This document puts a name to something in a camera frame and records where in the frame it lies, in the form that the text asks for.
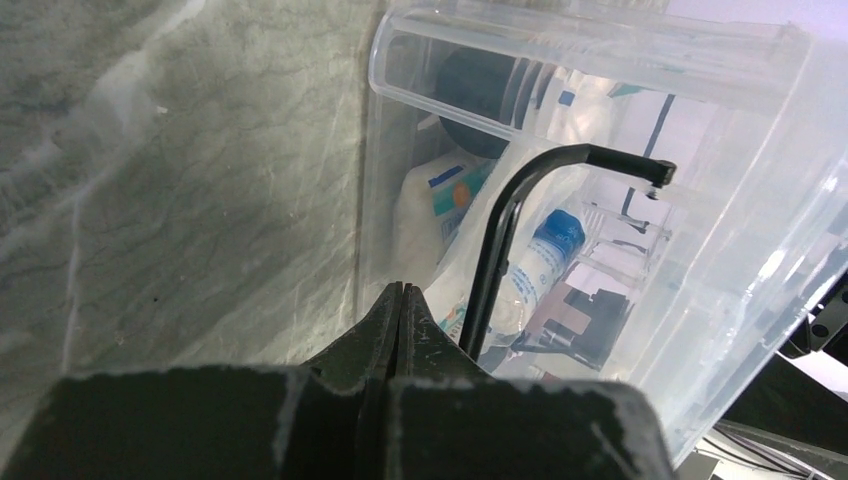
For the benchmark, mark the black base frame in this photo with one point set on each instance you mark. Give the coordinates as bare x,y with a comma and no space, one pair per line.
785,409

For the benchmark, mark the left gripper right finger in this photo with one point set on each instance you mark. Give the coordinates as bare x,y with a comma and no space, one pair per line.
445,418

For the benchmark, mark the clear first aid box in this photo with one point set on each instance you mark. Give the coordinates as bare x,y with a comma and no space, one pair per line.
719,266

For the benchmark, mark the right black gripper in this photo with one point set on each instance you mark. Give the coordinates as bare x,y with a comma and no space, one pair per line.
572,323

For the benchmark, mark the white bottle blue label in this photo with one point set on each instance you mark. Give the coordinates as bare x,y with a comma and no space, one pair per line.
545,260

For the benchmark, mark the large white bottle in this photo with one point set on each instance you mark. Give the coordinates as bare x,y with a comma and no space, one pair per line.
432,203

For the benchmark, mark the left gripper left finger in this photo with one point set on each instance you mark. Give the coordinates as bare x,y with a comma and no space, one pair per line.
318,420

